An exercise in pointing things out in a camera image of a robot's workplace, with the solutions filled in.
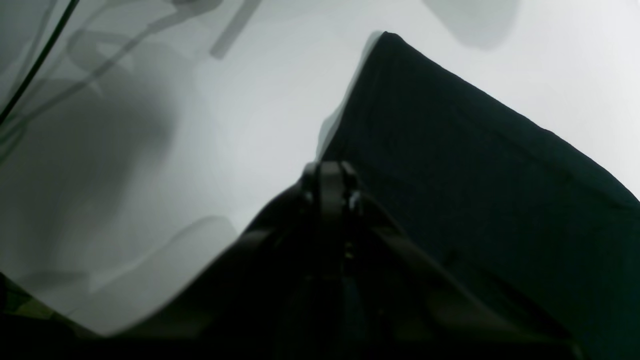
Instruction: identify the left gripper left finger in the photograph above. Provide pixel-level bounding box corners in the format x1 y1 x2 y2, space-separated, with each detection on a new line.
118 162 330 353

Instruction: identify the black T-shirt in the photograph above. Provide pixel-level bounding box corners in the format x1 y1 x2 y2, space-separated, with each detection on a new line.
321 32 640 360

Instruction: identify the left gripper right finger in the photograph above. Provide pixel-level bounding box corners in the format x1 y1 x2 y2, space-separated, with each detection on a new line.
327 161 581 360

